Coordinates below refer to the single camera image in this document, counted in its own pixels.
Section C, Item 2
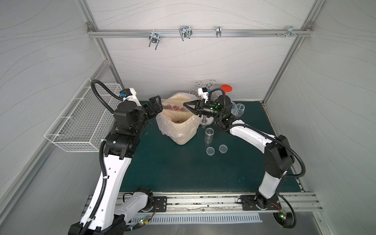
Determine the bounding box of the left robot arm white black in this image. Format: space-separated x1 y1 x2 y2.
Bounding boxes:
68 79 163 235

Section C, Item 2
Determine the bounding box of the clear plastic jar lid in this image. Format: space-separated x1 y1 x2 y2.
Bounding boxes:
206 146 215 156

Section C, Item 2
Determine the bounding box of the aluminium top rail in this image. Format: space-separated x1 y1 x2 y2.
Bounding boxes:
88 28 314 38

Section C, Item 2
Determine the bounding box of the jar with dried flowers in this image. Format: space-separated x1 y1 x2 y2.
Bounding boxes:
204 127 214 144

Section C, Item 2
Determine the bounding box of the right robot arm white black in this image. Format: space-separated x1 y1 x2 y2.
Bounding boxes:
183 88 306 210

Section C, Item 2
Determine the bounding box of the white vent strip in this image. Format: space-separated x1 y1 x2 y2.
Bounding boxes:
149 212 263 225

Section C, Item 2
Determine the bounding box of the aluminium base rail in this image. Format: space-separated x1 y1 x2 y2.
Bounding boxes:
153 192 323 214

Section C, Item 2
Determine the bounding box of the chrome glass holder stand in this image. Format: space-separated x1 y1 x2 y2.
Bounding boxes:
189 80 216 127

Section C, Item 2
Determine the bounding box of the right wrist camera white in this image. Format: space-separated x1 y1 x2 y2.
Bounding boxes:
197 87 209 102

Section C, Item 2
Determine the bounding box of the white wire basket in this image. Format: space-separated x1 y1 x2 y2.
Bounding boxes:
44 79 114 152

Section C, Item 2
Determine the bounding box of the red plastic wine glass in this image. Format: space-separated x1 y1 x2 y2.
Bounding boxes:
220 84 233 93

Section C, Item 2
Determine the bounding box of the metal hook right end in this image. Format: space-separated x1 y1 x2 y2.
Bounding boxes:
276 26 302 38

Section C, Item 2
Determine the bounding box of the clear wine glass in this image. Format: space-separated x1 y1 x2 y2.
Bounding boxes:
233 103 245 118

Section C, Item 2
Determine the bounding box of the metal hook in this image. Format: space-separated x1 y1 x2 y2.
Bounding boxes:
216 26 222 38
148 32 161 50
179 25 193 41

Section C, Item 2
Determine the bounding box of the cream trash bin with bag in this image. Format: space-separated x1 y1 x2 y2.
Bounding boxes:
156 93 201 145

